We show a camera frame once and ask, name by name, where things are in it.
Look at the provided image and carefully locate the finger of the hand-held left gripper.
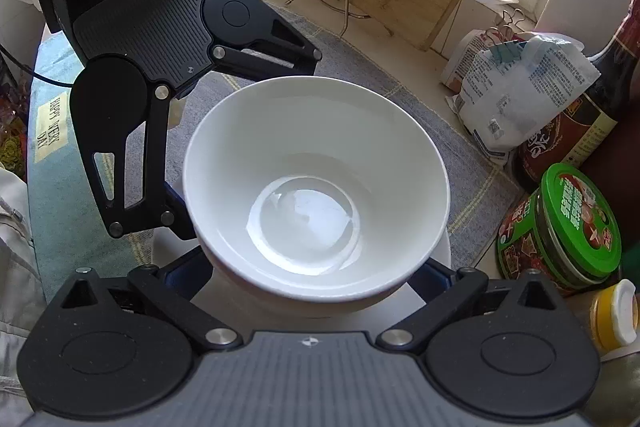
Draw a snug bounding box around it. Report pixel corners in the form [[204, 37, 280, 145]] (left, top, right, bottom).
[[210, 4, 323, 82], [80, 84, 198, 242]]

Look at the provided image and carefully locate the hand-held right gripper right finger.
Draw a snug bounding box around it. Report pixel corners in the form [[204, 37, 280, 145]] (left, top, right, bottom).
[[375, 257, 558, 350]]

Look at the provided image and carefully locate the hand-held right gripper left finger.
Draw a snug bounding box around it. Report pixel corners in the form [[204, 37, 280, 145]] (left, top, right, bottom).
[[62, 249, 243, 350]]

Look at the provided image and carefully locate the white pink flower bowl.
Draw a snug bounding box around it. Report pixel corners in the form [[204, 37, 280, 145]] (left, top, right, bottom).
[[182, 77, 449, 300], [205, 252, 436, 319]]

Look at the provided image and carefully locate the grey checked cloth teal edge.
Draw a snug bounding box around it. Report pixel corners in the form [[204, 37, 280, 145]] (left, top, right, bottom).
[[27, 0, 526, 288]]

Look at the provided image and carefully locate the colourful printed packet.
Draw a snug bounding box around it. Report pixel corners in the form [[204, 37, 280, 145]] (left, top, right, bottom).
[[0, 67, 32, 180]]

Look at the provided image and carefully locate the green lidded sauce jar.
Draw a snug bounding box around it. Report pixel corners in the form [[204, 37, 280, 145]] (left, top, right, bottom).
[[496, 163, 622, 298]]

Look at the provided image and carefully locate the person's light clothing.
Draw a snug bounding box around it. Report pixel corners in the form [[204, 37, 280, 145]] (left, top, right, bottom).
[[0, 167, 66, 427]]

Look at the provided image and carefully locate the red and white food bag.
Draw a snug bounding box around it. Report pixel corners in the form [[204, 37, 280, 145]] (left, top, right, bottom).
[[440, 29, 501, 94]]

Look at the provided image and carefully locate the yellow lidded jar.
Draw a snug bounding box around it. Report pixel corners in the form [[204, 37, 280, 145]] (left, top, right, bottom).
[[590, 279, 640, 355]]

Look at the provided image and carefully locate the white plastic food bag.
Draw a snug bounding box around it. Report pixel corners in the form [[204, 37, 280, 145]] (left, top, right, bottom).
[[446, 34, 601, 165]]

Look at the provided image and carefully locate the tall dark soy sauce bottle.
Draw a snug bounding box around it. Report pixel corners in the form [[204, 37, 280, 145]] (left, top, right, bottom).
[[512, 0, 640, 194]]

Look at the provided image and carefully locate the teal binder clip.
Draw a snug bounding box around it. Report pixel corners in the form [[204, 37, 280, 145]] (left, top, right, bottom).
[[487, 39, 526, 62]]

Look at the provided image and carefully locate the black cable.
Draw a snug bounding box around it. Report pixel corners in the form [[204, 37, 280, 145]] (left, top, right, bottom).
[[0, 44, 76, 85]]

